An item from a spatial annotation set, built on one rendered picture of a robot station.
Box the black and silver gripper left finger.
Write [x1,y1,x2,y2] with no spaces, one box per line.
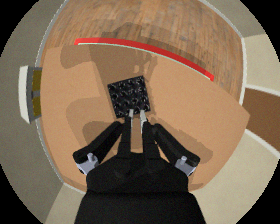
[72,109,134,179]

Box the black box with knobs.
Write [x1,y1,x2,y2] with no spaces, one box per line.
[107,75,151,119]

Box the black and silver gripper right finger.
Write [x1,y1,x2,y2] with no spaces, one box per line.
[140,110,200,179]

